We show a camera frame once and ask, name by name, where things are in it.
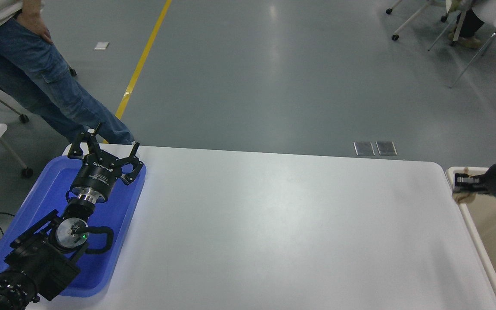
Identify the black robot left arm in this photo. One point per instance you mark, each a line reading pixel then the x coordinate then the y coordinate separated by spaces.
pixel 41 262

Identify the grey wheeled chair frame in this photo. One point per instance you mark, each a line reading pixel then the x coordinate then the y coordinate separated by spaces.
pixel 23 118

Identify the white wheeled frame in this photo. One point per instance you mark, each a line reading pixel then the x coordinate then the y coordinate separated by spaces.
pixel 395 38

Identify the seated person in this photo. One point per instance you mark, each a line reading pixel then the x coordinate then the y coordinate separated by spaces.
pixel 467 23

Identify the person's hand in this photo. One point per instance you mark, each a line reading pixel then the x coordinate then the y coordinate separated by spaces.
pixel 35 21

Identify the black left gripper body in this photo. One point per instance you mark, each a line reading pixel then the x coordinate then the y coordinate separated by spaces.
pixel 95 176

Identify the standing person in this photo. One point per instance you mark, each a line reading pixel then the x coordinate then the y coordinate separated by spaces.
pixel 37 73

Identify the blue plastic tray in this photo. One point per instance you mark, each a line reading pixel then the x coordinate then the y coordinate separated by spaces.
pixel 119 206

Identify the tan paper ball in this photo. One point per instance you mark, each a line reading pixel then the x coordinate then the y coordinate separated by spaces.
pixel 461 198

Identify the person's forearm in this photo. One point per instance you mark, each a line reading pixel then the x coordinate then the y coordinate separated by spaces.
pixel 32 5

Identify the metal floor plate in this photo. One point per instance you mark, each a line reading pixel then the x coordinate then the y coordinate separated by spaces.
pixel 386 148
pixel 364 148

